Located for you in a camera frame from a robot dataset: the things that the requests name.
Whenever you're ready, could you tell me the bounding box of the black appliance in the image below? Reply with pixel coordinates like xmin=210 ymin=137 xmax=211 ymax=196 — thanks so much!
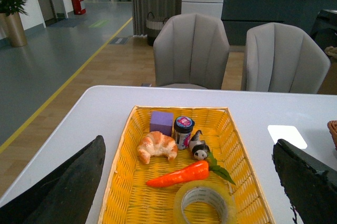
xmin=310 ymin=9 xmax=336 ymax=51

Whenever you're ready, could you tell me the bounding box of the yellow woven basket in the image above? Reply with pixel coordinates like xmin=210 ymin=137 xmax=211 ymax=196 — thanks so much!
xmin=97 ymin=105 xmax=276 ymax=224

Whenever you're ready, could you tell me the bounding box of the brown woven basket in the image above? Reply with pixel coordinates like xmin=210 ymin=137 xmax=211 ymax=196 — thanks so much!
xmin=327 ymin=120 xmax=337 ymax=150

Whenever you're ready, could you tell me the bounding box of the small jar with pink label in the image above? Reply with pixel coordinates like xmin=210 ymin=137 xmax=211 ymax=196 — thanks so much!
xmin=173 ymin=116 xmax=195 ymax=149

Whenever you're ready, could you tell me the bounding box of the orange toy carrot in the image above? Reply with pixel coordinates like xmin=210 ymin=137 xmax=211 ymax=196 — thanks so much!
xmin=145 ymin=152 xmax=236 ymax=188

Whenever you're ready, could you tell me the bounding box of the panda figurine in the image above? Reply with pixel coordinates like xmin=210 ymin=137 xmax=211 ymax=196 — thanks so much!
xmin=189 ymin=130 xmax=210 ymax=160

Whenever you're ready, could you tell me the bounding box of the dark blue counter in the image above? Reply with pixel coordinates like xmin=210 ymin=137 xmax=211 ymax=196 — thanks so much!
xmin=221 ymin=0 xmax=336 ymax=46

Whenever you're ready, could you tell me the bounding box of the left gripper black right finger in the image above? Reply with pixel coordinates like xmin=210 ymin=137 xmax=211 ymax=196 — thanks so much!
xmin=272 ymin=139 xmax=336 ymax=223

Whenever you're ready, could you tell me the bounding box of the purple foam block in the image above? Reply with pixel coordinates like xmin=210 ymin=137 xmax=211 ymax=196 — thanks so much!
xmin=150 ymin=111 xmax=174 ymax=137

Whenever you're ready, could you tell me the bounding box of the dark woven laundry basket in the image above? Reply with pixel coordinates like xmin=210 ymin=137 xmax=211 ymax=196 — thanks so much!
xmin=145 ymin=12 xmax=169 ymax=46

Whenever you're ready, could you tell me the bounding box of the grey chair on left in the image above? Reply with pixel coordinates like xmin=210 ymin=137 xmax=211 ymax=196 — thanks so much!
xmin=153 ymin=13 xmax=230 ymax=90

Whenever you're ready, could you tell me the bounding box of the grey chair on right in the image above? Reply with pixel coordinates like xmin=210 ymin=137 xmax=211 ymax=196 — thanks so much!
xmin=241 ymin=23 xmax=331 ymax=94

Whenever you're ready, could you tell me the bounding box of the toy croissant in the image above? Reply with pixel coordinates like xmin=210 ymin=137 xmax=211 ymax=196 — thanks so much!
xmin=137 ymin=131 xmax=178 ymax=164

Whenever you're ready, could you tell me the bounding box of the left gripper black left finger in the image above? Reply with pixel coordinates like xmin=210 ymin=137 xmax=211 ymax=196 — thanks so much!
xmin=1 ymin=135 xmax=106 ymax=223

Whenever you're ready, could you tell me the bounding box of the potted plant in gold planter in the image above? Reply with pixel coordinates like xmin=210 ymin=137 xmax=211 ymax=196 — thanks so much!
xmin=1 ymin=0 xmax=28 ymax=47

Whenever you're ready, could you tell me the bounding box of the red box on floor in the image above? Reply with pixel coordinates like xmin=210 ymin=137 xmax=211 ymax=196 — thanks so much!
xmin=71 ymin=0 xmax=86 ymax=15

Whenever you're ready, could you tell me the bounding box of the clear packing tape roll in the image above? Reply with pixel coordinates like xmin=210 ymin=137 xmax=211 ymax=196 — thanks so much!
xmin=172 ymin=180 xmax=237 ymax=223

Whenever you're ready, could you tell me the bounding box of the grey chair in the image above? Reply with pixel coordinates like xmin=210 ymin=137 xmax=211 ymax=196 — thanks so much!
xmin=241 ymin=23 xmax=331 ymax=94
xmin=153 ymin=13 xmax=230 ymax=90

